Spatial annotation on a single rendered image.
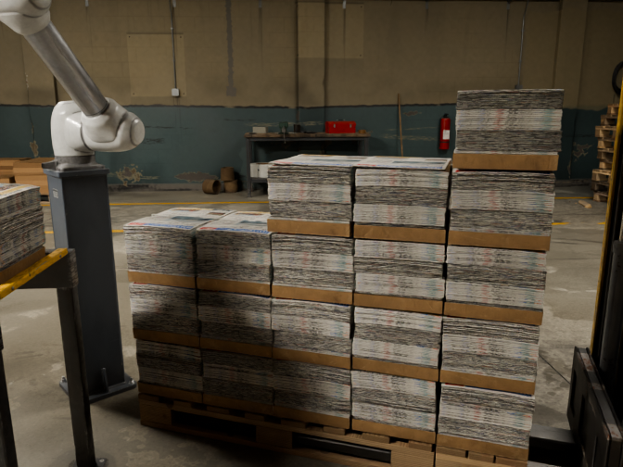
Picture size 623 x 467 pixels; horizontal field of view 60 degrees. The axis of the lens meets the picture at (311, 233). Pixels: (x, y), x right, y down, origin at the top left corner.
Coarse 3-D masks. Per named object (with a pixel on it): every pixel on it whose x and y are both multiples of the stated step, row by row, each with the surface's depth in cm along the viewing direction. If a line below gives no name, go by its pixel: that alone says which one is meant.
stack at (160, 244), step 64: (128, 256) 201; (192, 256) 192; (256, 256) 186; (320, 256) 179; (384, 256) 172; (192, 320) 199; (256, 320) 190; (320, 320) 182; (384, 320) 176; (192, 384) 205; (256, 384) 197; (320, 384) 188; (384, 384) 181
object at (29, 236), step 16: (0, 192) 140; (16, 192) 142; (32, 192) 151; (0, 208) 133; (16, 208) 141; (32, 208) 150; (0, 224) 133; (16, 224) 140; (32, 224) 151; (0, 240) 133; (16, 240) 141; (32, 240) 151; (0, 256) 133; (16, 256) 141
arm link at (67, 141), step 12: (60, 108) 214; (72, 108) 214; (60, 120) 213; (72, 120) 213; (60, 132) 214; (72, 132) 213; (60, 144) 216; (72, 144) 215; (60, 156) 217; (72, 156) 217
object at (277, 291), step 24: (216, 288) 193; (240, 288) 190; (264, 288) 187; (288, 288) 184; (432, 312) 170; (144, 336) 207; (168, 336) 204; (192, 336) 200; (312, 360) 187; (336, 360) 184; (360, 360) 181; (144, 384) 212; (240, 408) 201; (264, 408) 197; (288, 408) 194; (384, 432) 185; (408, 432) 182; (432, 432) 179
